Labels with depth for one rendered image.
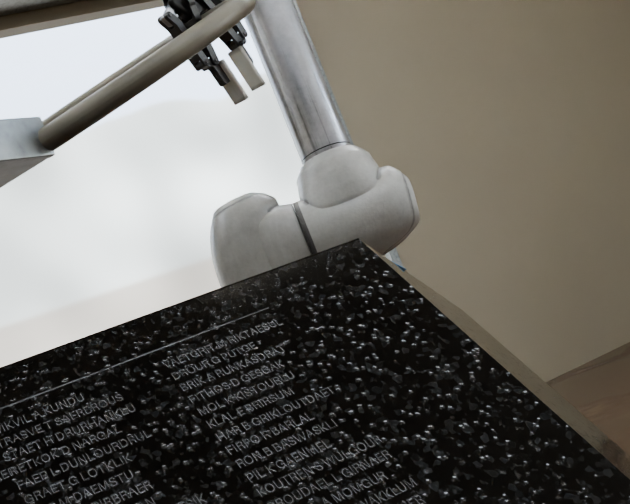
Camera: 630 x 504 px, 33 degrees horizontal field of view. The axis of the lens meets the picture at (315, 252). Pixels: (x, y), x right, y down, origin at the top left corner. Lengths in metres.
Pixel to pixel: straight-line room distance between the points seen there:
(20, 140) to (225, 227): 0.74
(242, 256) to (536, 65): 6.18
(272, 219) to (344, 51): 5.22
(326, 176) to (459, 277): 5.10
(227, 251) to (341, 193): 0.23
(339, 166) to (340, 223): 0.11
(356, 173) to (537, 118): 5.89
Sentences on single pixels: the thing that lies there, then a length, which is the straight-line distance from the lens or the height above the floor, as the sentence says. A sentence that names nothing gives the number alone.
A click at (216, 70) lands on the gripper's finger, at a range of 1.64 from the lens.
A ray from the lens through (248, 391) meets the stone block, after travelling 0.74.
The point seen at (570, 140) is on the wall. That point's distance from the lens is 7.91.
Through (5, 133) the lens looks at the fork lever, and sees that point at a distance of 1.26.
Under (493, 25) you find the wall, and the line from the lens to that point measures 7.88.
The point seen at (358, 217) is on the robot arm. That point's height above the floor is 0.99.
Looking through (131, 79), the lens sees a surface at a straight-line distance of 1.27.
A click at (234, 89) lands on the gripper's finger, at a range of 1.65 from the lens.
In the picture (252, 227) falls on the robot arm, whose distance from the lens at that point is 1.93.
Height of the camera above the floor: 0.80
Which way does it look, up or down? 5 degrees up
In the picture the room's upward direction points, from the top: 22 degrees counter-clockwise
